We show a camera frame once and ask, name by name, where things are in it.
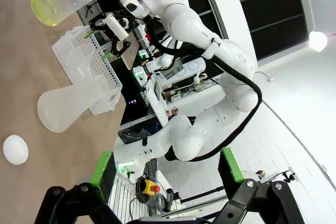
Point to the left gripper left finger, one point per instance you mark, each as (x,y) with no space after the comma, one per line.
(102,171)

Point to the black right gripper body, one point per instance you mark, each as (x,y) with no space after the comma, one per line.
(130,22)

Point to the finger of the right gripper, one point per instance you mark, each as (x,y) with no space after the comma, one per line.
(95,22)
(119,48)

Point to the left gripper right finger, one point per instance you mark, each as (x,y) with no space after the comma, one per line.
(231,169)

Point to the white perforated plastic basket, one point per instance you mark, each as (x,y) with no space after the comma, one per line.
(105,77)

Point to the translucent Erlenmeyer flask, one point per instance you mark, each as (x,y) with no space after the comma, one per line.
(60,108)

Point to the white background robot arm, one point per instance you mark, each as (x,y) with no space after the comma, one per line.
(164,61)

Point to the clear graduated cylinder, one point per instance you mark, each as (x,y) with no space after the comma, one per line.
(82,58)

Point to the yellow emergency stop button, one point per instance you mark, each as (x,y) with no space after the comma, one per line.
(150,187)

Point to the white workbench with electronics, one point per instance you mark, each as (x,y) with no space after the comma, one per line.
(183,82)

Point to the white round stopper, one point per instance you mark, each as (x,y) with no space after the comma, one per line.
(15,149)

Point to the round ceiling lamp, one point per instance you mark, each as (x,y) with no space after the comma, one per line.
(318,41)

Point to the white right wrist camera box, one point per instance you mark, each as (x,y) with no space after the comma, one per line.
(116,27)

